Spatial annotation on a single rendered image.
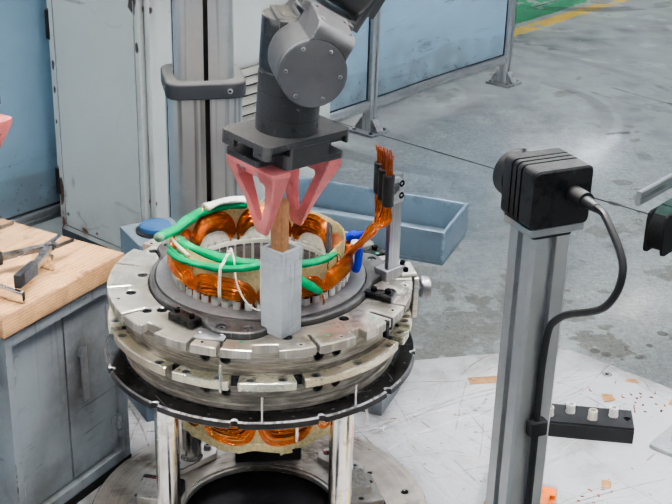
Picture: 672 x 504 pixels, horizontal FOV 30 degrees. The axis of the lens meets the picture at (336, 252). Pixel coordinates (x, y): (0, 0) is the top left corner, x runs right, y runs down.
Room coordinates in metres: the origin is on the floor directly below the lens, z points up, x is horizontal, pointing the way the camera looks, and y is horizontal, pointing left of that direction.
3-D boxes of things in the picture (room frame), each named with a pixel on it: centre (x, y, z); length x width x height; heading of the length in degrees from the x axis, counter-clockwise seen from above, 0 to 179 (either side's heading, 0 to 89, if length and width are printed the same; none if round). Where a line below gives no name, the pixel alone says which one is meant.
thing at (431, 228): (1.49, -0.03, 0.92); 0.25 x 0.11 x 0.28; 69
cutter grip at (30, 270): (1.20, 0.33, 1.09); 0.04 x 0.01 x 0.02; 166
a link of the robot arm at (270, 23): (1.07, 0.04, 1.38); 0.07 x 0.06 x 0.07; 12
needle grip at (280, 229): (1.08, 0.05, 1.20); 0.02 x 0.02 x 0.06
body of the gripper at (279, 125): (1.08, 0.05, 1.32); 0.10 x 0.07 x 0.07; 135
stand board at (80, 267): (1.27, 0.37, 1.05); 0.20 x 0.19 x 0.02; 151
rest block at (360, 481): (1.20, -0.03, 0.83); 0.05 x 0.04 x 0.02; 16
